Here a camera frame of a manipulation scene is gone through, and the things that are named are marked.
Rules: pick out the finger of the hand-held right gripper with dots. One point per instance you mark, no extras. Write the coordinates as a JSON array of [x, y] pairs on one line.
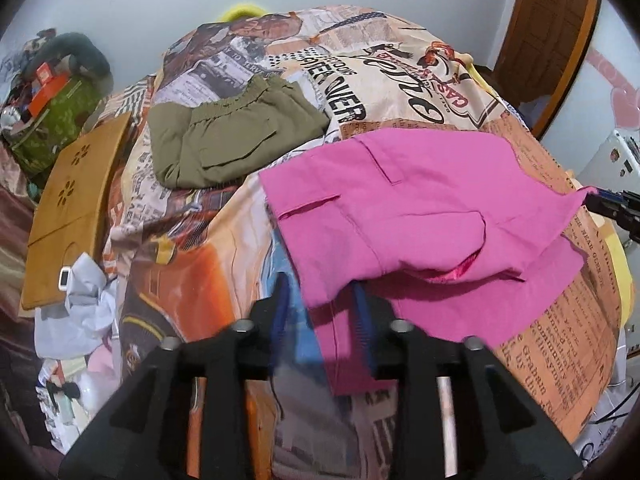
[[612, 205]]

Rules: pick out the wooden door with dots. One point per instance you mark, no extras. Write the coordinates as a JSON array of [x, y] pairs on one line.
[[545, 35]]

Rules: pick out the olive green pants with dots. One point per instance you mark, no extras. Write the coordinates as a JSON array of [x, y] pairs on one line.
[[225, 140]]

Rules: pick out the wooden lap board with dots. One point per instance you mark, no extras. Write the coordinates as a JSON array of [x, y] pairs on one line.
[[70, 200]]

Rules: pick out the printed blanket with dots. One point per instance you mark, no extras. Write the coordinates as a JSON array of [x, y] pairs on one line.
[[200, 240]]

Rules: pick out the pile of clothes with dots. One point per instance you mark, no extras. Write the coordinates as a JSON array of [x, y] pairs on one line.
[[20, 70]]

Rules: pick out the white crumpled cloth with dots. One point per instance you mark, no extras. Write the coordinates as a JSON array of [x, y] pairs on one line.
[[85, 305]]

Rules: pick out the pink heart wall decoration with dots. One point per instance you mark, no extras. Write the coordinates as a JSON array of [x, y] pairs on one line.
[[625, 105]]

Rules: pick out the pink pants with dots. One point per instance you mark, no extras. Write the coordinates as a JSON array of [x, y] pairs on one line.
[[400, 210]]

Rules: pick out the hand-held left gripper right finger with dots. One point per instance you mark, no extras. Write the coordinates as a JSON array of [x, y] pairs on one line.
[[364, 325]]

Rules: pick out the yellow bed sheet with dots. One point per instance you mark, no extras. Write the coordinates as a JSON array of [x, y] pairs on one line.
[[617, 270]]

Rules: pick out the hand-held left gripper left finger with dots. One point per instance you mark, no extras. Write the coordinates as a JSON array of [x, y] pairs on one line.
[[281, 310]]

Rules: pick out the white appliance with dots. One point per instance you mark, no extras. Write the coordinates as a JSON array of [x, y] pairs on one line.
[[615, 155]]

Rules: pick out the orange box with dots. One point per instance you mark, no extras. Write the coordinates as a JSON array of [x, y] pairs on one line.
[[42, 85]]

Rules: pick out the green patterned bag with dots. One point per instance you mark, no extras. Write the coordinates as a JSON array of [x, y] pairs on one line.
[[55, 120]]

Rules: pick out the grey neck pillow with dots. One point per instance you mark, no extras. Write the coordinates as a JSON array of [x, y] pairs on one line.
[[90, 55]]

